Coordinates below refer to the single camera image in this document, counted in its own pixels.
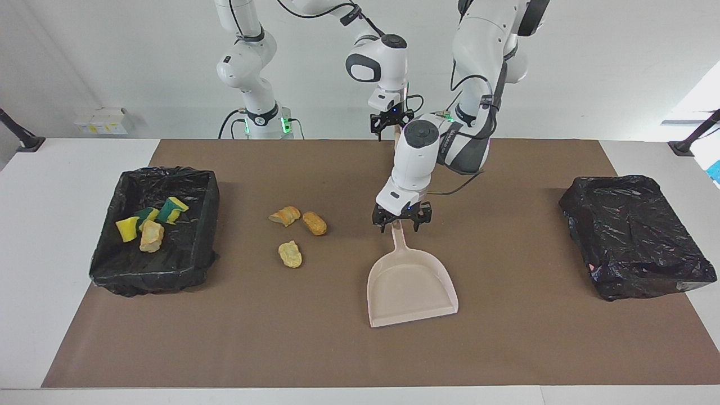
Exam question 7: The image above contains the orange striped croissant piece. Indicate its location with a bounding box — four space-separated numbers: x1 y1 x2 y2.
268 206 302 228

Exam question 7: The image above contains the open bin with black bag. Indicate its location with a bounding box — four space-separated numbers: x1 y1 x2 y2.
88 165 221 298

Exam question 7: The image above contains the pale yellow bread chunk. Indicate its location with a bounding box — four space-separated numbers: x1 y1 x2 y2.
278 240 303 269

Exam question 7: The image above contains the bin wrapped in black bag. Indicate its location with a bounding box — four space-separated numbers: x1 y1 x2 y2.
558 174 718 303

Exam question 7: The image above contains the beige plastic dustpan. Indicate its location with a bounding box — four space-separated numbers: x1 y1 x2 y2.
367 219 460 329

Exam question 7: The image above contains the brown oval bread piece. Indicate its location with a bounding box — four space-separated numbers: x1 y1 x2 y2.
302 211 328 236

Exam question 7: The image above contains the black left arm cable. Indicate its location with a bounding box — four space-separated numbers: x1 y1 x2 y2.
430 56 507 196

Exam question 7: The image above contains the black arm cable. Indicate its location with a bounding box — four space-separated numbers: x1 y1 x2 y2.
430 56 507 196
276 0 425 116

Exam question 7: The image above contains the beige crumbly sponge piece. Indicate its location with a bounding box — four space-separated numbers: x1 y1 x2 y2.
139 220 165 253

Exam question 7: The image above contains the black right base cable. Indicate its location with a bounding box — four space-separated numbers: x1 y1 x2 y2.
218 109 248 140

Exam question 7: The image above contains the brown paper table mat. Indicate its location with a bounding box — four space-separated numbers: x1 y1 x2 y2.
40 139 720 389

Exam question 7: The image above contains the large white cardboard box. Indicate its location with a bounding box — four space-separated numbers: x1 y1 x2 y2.
90 107 136 136

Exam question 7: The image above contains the black stand foot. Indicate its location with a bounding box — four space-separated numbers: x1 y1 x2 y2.
668 110 720 157
0 108 47 154

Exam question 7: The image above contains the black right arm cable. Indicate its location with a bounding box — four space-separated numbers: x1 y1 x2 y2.
276 0 425 116

